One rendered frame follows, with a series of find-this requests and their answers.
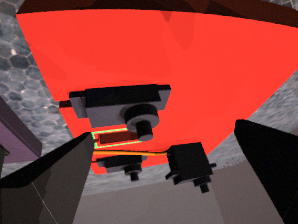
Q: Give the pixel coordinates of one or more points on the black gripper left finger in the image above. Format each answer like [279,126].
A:
[48,190]

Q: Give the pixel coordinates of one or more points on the dark grey micro servo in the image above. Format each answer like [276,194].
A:
[188,162]

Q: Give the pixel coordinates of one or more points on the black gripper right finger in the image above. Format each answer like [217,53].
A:
[273,155]

